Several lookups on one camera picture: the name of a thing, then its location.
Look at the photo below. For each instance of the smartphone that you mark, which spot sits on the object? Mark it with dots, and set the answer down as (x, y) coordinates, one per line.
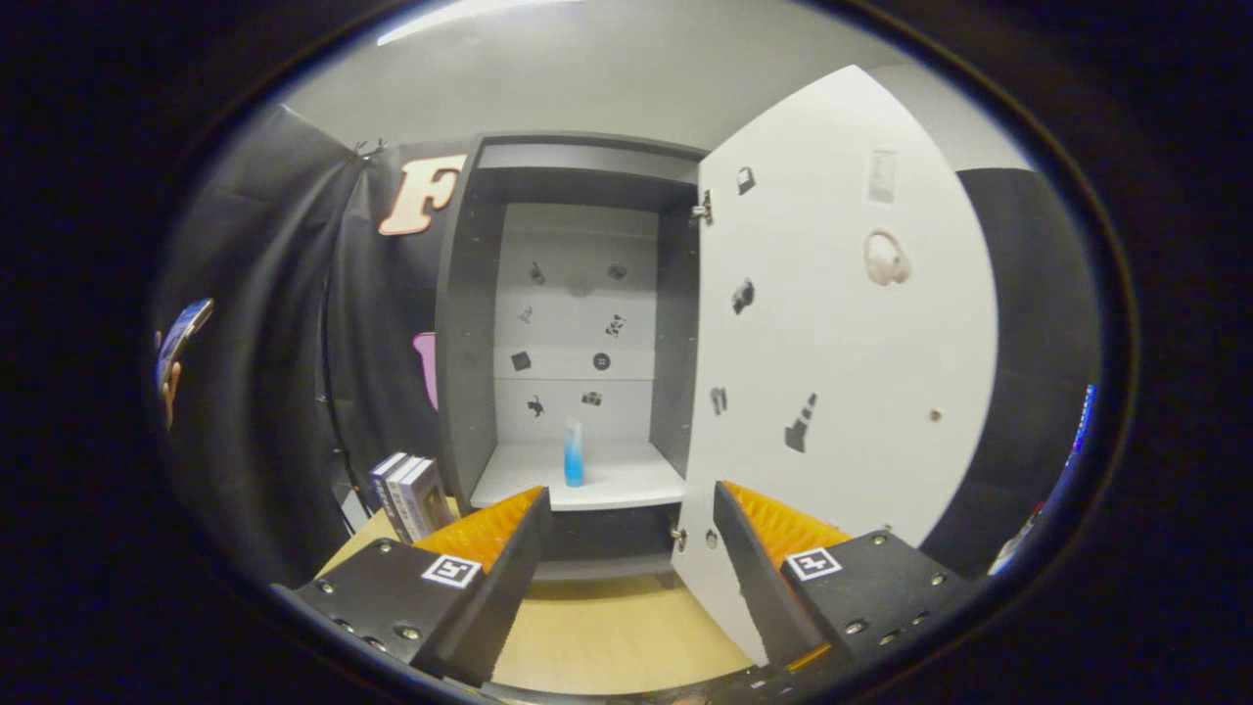
(184, 338)

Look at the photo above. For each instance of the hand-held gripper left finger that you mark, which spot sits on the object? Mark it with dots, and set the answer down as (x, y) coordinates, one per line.
(499, 597)

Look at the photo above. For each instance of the grey cabinet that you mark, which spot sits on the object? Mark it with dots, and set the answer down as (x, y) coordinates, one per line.
(465, 343)

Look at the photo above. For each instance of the white box with blue bottle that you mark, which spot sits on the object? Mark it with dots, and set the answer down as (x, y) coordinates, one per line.
(574, 455)

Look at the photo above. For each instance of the white desk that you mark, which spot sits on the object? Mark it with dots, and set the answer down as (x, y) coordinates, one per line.
(1013, 543)

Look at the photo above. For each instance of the metal door hinge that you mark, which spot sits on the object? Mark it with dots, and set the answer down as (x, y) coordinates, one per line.
(702, 208)
(678, 538)

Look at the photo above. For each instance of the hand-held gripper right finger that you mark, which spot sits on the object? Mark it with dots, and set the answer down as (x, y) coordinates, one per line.
(759, 587)

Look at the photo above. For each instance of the white cabinet door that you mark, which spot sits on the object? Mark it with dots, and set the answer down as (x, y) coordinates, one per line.
(842, 343)

